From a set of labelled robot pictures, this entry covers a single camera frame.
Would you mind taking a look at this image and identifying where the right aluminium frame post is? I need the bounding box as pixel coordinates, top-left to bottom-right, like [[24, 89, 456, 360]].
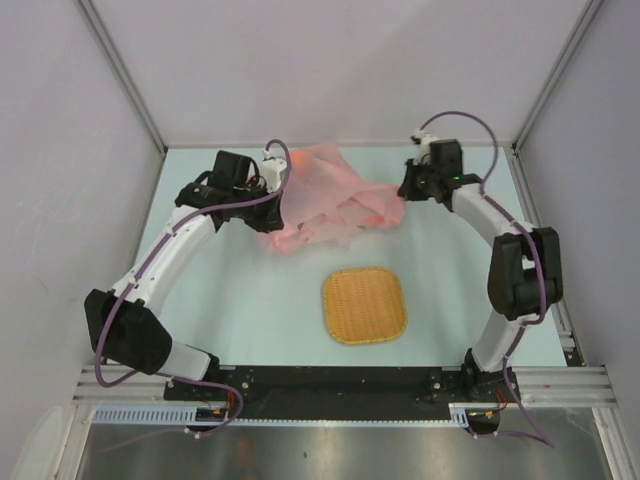
[[511, 0, 606, 152]]

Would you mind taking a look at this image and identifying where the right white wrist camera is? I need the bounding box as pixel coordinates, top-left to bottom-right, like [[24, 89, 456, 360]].
[[410, 129, 440, 164]]

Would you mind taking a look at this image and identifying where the woven bamboo tray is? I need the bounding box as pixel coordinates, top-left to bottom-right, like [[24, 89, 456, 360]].
[[322, 267, 408, 345]]

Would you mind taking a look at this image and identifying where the purple cable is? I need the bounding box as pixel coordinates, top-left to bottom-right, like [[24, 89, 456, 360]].
[[92, 138, 291, 451], [417, 110, 556, 449]]

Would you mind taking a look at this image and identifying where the white slotted cable duct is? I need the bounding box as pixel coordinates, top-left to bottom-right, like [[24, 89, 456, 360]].
[[92, 405, 469, 428]]

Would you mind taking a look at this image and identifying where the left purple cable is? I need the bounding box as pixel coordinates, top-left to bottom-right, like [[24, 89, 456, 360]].
[[92, 138, 291, 451]]

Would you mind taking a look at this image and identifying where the right side aluminium rail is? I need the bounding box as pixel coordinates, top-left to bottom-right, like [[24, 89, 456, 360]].
[[503, 147, 586, 367]]

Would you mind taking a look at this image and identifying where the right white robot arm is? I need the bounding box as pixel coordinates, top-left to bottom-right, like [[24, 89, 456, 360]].
[[397, 135, 564, 401]]

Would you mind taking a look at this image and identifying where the pink plastic bag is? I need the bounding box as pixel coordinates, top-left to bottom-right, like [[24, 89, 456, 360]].
[[258, 144, 406, 254]]

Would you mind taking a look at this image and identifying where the aluminium frame post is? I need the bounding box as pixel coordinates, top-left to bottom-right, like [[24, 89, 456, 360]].
[[74, 0, 168, 159], [511, 0, 606, 152]]

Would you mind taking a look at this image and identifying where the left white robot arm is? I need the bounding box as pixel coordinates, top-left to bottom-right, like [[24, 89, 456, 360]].
[[84, 148, 292, 400]]

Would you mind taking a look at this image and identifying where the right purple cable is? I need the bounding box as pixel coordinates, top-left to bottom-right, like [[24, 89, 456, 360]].
[[417, 110, 556, 449]]

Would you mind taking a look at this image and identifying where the aluminium rail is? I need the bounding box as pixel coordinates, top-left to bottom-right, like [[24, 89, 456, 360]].
[[72, 365, 618, 408], [503, 147, 586, 367]]

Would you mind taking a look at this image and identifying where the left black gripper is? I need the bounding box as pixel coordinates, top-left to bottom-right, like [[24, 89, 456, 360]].
[[232, 179, 284, 234]]

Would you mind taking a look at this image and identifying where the front aluminium rail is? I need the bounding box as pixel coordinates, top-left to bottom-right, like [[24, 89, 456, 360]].
[[72, 365, 618, 408]]

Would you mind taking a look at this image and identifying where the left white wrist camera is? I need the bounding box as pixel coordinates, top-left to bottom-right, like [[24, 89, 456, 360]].
[[258, 154, 288, 193]]

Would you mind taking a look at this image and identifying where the left aluminium frame post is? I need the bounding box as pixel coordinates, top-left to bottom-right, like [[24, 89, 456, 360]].
[[74, 0, 168, 159]]

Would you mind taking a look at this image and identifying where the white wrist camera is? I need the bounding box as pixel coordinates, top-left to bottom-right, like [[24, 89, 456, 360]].
[[258, 154, 288, 193], [410, 129, 440, 164]]

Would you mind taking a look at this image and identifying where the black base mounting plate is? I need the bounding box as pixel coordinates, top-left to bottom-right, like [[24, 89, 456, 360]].
[[163, 364, 521, 421]]

